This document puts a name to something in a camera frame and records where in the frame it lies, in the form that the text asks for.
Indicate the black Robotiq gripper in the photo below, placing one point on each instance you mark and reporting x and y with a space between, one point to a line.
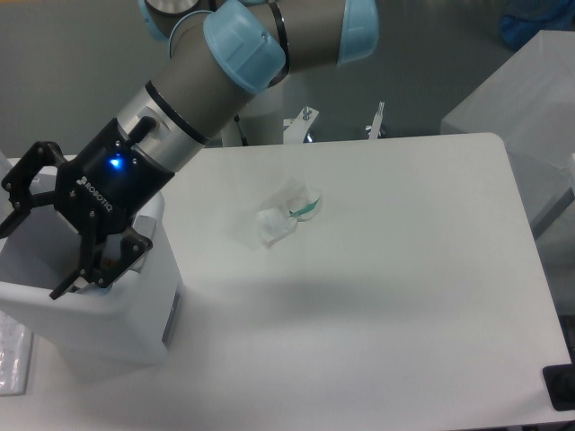
110 178

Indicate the white plastic wrapper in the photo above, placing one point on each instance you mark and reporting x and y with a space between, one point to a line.
280 214

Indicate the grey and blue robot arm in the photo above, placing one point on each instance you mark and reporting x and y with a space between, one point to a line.
220 60

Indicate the clear plastic sheet on left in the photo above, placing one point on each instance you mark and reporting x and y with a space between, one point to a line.
16 346

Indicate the white covered side table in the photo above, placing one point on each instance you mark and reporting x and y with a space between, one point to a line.
529 103

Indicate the blue object in corner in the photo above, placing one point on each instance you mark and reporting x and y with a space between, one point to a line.
522 20

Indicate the black device at table edge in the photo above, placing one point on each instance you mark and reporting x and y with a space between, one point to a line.
559 381

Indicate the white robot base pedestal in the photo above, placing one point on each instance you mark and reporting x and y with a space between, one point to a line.
260 121

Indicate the white metal base frame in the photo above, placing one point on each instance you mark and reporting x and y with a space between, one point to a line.
306 127

